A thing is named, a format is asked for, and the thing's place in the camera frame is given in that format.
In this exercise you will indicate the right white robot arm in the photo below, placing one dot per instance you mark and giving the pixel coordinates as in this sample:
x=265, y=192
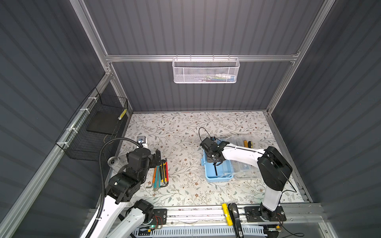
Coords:
x=274, y=169

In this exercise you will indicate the orange handled tool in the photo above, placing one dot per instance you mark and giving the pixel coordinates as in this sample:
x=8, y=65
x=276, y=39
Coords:
x=154, y=177

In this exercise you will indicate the black wire basket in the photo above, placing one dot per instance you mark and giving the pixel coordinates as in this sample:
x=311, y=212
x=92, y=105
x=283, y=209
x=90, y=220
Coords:
x=79, y=144

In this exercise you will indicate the black handle tool on rail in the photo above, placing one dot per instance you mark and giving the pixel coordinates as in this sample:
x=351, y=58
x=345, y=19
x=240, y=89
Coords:
x=235, y=217

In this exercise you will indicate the black hex key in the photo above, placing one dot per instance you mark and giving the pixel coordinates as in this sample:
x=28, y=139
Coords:
x=215, y=169

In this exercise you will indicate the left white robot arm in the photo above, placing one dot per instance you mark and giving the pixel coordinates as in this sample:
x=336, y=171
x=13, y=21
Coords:
x=113, y=218

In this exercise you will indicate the yellow tube in basket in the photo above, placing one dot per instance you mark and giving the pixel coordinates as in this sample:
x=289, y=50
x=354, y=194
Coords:
x=122, y=114

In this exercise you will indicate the teal handled tool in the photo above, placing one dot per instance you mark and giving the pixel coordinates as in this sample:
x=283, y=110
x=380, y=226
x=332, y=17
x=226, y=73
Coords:
x=158, y=179

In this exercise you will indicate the black foam pad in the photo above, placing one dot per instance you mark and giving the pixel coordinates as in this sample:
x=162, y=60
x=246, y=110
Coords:
x=104, y=123

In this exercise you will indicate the yellow marker on rail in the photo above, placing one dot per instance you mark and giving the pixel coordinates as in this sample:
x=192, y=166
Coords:
x=227, y=214

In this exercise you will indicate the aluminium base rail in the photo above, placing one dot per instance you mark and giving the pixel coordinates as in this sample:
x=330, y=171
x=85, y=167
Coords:
x=213, y=215

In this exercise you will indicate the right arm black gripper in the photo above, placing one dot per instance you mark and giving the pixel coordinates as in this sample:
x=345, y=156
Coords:
x=208, y=158

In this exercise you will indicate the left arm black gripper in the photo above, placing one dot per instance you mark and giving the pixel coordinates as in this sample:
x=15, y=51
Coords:
x=153, y=160

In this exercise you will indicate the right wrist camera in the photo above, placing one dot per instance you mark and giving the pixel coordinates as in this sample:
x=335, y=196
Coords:
x=208, y=144

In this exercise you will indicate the light blue toolbox base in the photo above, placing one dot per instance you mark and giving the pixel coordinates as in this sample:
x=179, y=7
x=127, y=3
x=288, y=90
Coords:
x=224, y=169

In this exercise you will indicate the yellow black screwdriver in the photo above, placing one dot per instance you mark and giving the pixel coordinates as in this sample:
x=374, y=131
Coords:
x=248, y=144

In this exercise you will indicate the yellow utility knife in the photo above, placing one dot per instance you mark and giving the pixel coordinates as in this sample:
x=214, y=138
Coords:
x=163, y=174

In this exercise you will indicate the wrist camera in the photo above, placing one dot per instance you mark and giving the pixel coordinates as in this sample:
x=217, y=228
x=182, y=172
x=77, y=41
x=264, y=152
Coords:
x=142, y=140
x=208, y=144

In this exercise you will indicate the red handled tool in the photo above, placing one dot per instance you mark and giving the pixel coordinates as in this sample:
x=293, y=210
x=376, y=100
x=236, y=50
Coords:
x=166, y=172

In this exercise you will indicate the white wire mesh basket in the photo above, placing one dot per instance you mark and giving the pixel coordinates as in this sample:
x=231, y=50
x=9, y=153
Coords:
x=205, y=70

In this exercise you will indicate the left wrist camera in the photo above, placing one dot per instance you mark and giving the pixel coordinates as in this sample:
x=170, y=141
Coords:
x=142, y=140

